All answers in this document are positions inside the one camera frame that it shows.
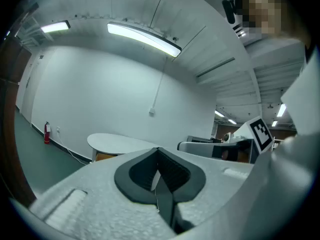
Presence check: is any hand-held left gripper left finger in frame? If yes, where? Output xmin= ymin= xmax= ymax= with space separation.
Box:
xmin=29 ymin=146 xmax=176 ymax=239

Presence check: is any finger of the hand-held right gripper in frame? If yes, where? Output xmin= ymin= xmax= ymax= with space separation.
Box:
xmin=177 ymin=141 xmax=214 ymax=158

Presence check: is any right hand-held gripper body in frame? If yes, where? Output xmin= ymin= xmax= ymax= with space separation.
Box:
xmin=211 ymin=116 xmax=275 ymax=165

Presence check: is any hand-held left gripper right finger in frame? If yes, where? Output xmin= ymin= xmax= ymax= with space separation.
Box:
xmin=156 ymin=146 xmax=255 ymax=235

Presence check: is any white air conditioner unit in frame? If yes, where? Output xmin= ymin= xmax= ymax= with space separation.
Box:
xmin=86 ymin=132 xmax=164 ymax=163

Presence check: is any red fire extinguisher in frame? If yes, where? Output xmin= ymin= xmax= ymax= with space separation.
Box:
xmin=43 ymin=120 xmax=52 ymax=145

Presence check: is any long ceiling light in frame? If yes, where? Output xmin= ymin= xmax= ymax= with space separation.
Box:
xmin=106 ymin=21 xmax=183 ymax=58

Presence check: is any person's head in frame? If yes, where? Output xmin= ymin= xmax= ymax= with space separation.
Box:
xmin=234 ymin=0 xmax=312 ymax=47

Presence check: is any short ceiling light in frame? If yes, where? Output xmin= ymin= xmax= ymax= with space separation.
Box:
xmin=39 ymin=20 xmax=72 ymax=34

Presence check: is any white floor cable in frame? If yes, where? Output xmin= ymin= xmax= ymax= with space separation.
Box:
xmin=56 ymin=130 xmax=90 ymax=166

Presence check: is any long ceiling rail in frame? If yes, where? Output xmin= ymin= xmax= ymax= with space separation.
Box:
xmin=195 ymin=56 xmax=236 ymax=79

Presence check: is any black head-mounted camera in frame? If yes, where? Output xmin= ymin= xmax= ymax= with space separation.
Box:
xmin=221 ymin=0 xmax=237 ymax=25

